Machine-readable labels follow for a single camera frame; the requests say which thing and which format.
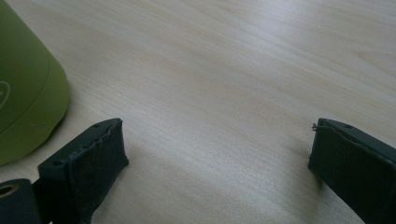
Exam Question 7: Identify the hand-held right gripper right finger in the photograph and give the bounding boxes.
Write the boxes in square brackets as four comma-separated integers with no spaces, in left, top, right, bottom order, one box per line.
[307,117,396,224]

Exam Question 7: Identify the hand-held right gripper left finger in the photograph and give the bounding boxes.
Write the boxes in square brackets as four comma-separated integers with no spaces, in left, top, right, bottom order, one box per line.
[32,117,130,224]

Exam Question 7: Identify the green bottle with white cap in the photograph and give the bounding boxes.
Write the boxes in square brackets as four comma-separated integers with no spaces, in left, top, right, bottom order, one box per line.
[0,0,71,166]

